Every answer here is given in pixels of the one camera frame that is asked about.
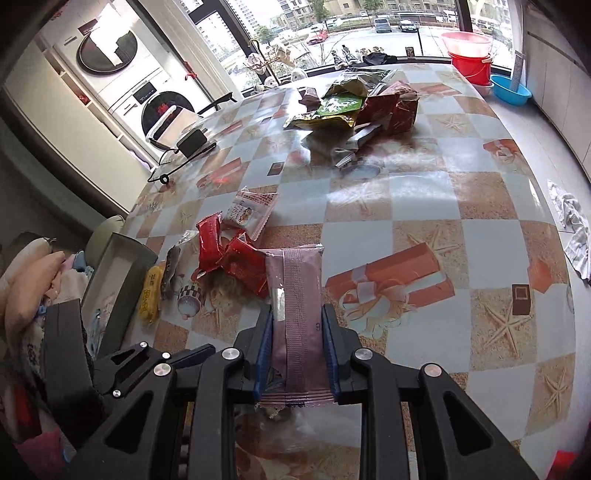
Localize pink snack packet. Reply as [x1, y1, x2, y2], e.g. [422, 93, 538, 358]
[260, 244, 334, 408]

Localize brown sausage vacuum pack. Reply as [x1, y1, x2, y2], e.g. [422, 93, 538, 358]
[160, 245, 181, 300]

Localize yellow snack packet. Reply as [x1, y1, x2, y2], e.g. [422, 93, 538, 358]
[138, 264, 164, 324]

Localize white red snack packet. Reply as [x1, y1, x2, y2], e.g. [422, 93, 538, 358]
[221, 188, 279, 241]

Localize dark grey storage box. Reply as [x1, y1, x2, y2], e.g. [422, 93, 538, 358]
[81, 233, 157, 359]

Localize white cloth on floor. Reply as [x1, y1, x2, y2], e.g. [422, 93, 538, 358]
[547, 180, 590, 284]

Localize black power adapter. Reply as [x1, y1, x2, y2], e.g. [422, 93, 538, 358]
[176, 128, 207, 159]

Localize white washing machine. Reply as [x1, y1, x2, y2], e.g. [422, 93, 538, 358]
[110, 68, 211, 156]

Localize yellow snack bag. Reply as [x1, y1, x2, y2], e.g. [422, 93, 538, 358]
[283, 112, 359, 131]

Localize green snack bag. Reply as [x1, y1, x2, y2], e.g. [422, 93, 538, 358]
[315, 93, 365, 116]

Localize red snack bag pile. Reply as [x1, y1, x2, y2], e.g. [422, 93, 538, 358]
[356, 81, 420, 135]

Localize white dryer machine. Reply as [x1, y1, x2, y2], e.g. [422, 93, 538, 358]
[41, 1, 160, 109]

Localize blue plastic basin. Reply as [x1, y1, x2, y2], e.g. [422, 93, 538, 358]
[491, 74, 532, 106]

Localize red plastic bucket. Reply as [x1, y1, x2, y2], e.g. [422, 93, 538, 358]
[441, 31, 493, 86]

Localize black cable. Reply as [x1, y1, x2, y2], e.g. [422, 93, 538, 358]
[147, 140, 219, 186]

